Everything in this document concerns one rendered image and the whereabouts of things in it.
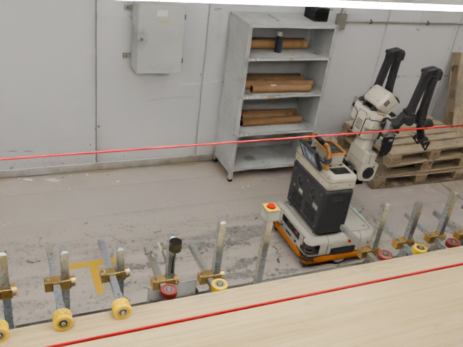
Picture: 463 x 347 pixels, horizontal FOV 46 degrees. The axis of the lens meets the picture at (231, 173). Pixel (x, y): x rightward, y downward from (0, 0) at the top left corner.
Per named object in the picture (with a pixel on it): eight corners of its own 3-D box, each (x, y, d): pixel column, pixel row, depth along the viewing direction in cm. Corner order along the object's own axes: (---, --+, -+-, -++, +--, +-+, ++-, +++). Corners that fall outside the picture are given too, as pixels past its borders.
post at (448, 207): (426, 253, 349) (450, 190, 325) (431, 253, 350) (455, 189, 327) (430, 257, 346) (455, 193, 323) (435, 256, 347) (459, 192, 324)
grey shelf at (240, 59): (212, 160, 570) (229, 10, 495) (288, 153, 605) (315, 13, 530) (228, 182, 535) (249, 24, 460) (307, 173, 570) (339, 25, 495)
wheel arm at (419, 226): (403, 217, 361) (404, 211, 359) (407, 216, 362) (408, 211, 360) (448, 257, 327) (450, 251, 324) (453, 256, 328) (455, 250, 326)
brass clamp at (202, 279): (196, 278, 284) (197, 270, 281) (220, 274, 289) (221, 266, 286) (200, 286, 279) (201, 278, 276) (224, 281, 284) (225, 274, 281)
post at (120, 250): (114, 321, 275) (115, 245, 252) (120, 319, 276) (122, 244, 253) (115, 326, 272) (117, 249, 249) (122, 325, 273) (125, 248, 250)
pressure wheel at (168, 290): (157, 301, 266) (158, 284, 260) (173, 299, 269) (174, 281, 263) (162, 313, 259) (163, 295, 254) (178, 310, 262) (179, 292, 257)
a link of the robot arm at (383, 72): (386, 44, 420) (393, 47, 412) (399, 47, 426) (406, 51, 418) (364, 98, 438) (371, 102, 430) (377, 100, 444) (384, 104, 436)
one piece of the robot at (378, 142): (375, 156, 418) (382, 131, 408) (355, 140, 440) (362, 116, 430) (392, 155, 424) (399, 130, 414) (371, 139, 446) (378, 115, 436)
